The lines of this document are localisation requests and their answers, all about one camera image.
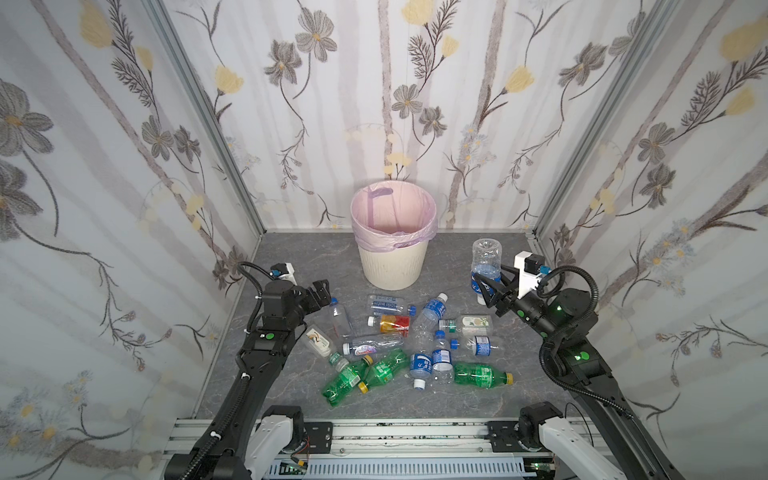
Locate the small clear bottle blue label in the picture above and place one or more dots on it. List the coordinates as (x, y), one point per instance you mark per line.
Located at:
(477, 345)

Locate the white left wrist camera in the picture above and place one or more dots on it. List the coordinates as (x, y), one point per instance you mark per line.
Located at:
(283, 271)

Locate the green bottle yellow cap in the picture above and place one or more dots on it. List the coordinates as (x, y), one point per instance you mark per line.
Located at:
(481, 375)

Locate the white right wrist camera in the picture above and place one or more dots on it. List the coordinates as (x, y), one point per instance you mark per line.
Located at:
(531, 269)

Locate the aluminium mounting rail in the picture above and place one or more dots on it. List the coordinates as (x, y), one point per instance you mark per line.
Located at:
(411, 438)

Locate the clear bottle blue cap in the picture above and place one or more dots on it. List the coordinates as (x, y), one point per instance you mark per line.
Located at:
(340, 321)
(442, 364)
(389, 305)

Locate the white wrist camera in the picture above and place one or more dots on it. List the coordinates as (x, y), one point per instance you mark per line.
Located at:
(531, 269)
(283, 271)

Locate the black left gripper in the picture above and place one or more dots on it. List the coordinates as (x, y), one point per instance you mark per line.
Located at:
(321, 292)

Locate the cream plastic waste bin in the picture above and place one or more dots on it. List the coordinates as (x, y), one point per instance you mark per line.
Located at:
(395, 270)

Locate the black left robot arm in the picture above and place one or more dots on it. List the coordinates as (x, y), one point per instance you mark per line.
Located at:
(236, 444)

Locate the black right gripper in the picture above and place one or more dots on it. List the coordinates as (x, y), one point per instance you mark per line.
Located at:
(508, 294)

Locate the clear bottle white label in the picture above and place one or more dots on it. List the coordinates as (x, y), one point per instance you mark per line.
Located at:
(322, 346)

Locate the clear bottle green cap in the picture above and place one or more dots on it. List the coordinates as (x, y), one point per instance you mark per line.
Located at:
(467, 325)

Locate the clear bottle blue cap upright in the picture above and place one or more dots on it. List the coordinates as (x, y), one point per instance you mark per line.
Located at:
(442, 364)

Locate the clear bottle blue cap flat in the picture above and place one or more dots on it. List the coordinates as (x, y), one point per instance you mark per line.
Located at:
(389, 305)

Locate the clear bottle white cap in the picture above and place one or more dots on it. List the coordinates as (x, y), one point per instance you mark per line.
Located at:
(421, 367)

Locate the clear bottle purple label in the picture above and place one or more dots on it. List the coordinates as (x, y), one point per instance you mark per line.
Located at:
(372, 344)

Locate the pink bin liner bag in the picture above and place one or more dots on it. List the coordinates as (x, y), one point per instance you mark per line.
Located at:
(392, 214)

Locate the orange red drink bottle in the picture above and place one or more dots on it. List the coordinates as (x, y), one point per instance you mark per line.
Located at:
(387, 324)

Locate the white cable duct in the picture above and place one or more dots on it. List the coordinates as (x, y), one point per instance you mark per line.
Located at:
(404, 468)

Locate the tall clear bottle blue label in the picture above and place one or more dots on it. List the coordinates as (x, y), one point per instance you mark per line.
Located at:
(426, 323)

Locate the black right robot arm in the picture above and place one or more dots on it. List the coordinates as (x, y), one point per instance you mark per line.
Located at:
(560, 306)

